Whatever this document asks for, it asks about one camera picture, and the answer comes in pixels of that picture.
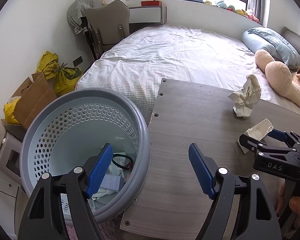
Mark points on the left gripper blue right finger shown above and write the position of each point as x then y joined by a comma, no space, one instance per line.
205,170

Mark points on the white knotted cloth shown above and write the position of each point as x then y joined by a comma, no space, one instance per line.
112,169

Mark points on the black wall socket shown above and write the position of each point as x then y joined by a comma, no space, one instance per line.
77,61

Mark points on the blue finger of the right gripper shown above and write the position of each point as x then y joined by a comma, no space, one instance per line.
278,135
249,144

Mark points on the crumpled beige paper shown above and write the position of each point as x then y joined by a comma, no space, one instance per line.
246,98

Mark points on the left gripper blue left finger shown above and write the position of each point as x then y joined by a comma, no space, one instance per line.
95,169

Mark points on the yellow sack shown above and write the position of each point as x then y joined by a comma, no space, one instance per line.
65,78

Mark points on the plush toys on sill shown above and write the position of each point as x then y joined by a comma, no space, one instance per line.
246,13

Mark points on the brown cardboard box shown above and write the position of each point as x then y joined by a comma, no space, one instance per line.
34,95

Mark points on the bed with white sheet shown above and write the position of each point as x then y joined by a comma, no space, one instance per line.
136,66

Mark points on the grey plastic stool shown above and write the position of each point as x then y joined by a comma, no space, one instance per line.
9,157

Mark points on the light blue pillow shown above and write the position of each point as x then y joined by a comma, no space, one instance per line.
272,42

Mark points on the tan teddy bear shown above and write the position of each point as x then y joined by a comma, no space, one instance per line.
281,80

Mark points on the grey perforated laundry basket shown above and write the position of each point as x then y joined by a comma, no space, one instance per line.
75,127

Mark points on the long lavender box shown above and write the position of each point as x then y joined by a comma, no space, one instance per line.
112,182

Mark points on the person's hand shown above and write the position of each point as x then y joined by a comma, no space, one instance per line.
294,205

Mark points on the white grey desk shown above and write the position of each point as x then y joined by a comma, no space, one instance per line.
151,15

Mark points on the grey upholstered chair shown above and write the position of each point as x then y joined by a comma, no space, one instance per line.
105,25

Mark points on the red box on desk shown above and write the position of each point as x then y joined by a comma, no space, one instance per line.
151,3

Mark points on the green white carton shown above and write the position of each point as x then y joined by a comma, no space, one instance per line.
260,130

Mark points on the yellow plastic bag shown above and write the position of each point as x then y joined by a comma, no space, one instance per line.
9,108

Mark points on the grey cloth on chair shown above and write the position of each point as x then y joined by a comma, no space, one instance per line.
77,11

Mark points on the black round object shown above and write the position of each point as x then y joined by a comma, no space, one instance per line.
123,161

